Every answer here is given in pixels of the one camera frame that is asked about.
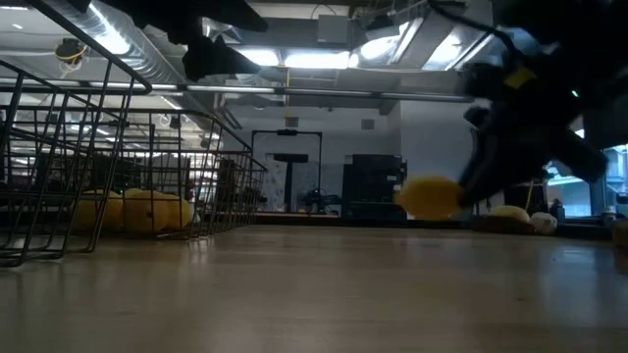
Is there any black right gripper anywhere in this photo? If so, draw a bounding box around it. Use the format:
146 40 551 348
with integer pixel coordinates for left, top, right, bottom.
458 58 609 207

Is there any black pedestal stand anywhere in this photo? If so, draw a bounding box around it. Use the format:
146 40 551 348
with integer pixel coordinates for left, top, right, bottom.
272 153 310 207

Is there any silver ceiling conduit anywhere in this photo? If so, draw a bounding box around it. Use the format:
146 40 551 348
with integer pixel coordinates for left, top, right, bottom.
0 76 476 103

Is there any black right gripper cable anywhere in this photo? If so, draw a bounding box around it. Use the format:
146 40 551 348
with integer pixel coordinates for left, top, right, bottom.
427 0 521 63

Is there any round silver ceiling duct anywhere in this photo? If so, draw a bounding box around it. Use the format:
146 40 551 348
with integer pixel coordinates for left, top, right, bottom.
41 0 236 131

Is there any ceiling light panel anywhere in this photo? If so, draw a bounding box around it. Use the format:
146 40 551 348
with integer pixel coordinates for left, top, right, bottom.
283 50 352 71
234 46 282 68

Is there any black stand frame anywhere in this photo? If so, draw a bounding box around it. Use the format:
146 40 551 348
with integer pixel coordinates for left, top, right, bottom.
250 128 324 215

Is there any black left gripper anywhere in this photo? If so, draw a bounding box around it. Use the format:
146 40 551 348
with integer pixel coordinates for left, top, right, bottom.
80 0 270 83

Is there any rectangular silver ceiling duct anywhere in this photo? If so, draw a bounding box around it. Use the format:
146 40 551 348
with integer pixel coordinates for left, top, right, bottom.
401 14 514 74

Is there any black cabinet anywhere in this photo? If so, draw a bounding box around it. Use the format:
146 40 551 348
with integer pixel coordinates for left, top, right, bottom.
341 154 409 221

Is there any grey ceiling box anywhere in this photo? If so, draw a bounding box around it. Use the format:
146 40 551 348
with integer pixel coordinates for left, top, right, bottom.
317 13 350 46

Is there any black yellow cable reel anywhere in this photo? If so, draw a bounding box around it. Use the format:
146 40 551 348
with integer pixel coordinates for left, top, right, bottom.
53 37 87 68

